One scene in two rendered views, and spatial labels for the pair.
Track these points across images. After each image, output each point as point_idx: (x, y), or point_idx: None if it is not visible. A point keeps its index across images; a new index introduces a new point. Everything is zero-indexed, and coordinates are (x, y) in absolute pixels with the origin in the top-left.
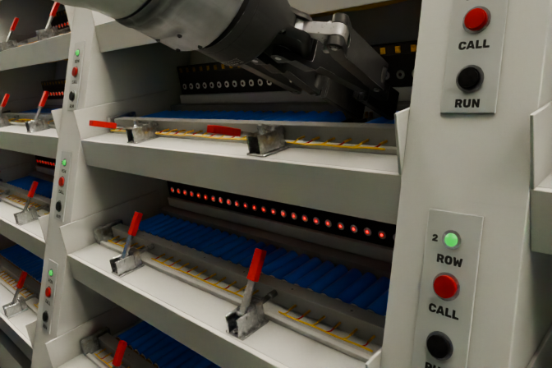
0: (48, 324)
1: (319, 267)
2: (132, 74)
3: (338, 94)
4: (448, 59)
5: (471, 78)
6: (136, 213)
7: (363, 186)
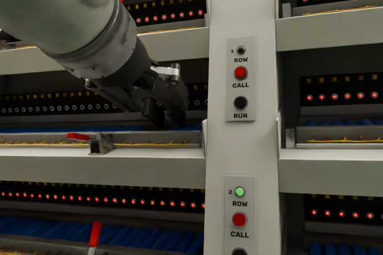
0: None
1: (131, 231)
2: None
3: (153, 112)
4: (227, 92)
5: (242, 102)
6: None
7: (180, 167)
